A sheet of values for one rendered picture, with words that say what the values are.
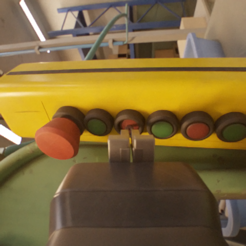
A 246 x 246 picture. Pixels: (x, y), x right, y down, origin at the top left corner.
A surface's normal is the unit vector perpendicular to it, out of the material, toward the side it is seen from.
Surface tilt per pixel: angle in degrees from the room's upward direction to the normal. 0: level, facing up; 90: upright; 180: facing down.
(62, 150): 87
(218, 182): 90
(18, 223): 90
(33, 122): 85
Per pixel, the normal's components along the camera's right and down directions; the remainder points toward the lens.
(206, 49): 0.06, -0.47
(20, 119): -0.16, 0.64
